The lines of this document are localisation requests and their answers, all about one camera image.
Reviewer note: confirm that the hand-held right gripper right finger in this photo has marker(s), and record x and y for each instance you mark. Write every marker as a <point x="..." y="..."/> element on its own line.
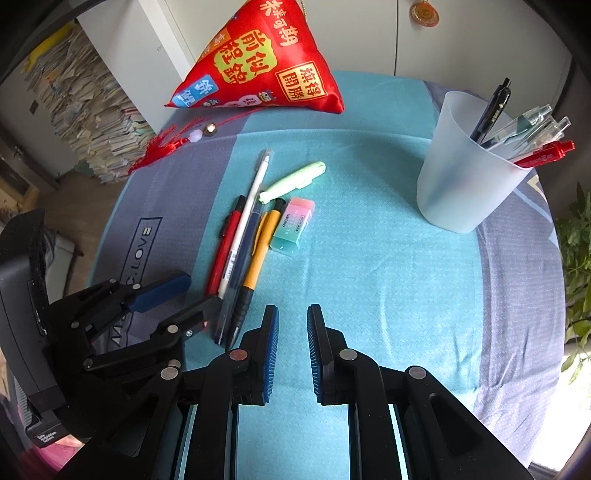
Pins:
<point x="316" y="355"/>

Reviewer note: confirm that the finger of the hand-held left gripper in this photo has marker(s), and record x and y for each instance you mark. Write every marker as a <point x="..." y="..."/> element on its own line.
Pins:
<point x="161" y="288"/>
<point x="194" y="316"/>

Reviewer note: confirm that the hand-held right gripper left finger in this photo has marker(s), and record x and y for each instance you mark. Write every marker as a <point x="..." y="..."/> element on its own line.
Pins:
<point x="270" y="355"/>

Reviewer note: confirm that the dark blue pen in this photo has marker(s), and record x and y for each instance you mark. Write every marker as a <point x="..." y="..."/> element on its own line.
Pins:
<point x="235" y="277"/>

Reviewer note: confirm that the red pen with black clip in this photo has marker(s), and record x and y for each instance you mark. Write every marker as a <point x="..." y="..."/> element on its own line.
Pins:
<point x="221" y="258"/>

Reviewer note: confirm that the yellow pen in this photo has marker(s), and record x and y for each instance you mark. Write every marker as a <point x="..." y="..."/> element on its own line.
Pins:
<point x="256" y="258"/>

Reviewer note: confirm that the white pen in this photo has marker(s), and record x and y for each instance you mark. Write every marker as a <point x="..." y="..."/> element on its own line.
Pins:
<point x="251" y="198"/>

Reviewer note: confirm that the pink and green eraser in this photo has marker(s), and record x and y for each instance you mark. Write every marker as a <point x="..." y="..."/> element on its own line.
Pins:
<point x="291" y="226"/>

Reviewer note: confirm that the pale green highlighter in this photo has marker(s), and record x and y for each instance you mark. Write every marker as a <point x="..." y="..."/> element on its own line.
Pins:
<point x="295" y="180"/>

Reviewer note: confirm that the translucent plastic cup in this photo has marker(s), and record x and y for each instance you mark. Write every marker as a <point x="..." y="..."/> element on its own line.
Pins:
<point x="461" y="184"/>

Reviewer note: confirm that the blue and grey printed tablecloth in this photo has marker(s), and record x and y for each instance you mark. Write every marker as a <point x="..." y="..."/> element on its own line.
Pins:
<point x="392" y="286"/>

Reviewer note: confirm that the red tassel with beads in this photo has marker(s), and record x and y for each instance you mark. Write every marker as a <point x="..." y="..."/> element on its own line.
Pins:
<point x="157" y="147"/>

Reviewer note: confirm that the tall pile of paper booklets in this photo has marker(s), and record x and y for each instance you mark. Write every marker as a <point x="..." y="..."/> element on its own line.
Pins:
<point x="83" y="101"/>

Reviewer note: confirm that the red triangular printed pillow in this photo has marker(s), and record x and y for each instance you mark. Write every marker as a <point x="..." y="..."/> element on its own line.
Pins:
<point x="258" y="69"/>

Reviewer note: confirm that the green potted plant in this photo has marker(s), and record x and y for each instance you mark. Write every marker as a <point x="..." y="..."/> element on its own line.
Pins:
<point x="577" y="240"/>

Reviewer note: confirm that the gold medal with striped ribbon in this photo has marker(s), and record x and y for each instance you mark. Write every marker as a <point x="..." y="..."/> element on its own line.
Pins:
<point x="425" y="13"/>

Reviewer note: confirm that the dark wall switch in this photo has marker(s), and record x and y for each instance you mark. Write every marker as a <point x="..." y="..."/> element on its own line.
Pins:
<point x="33" y="107"/>

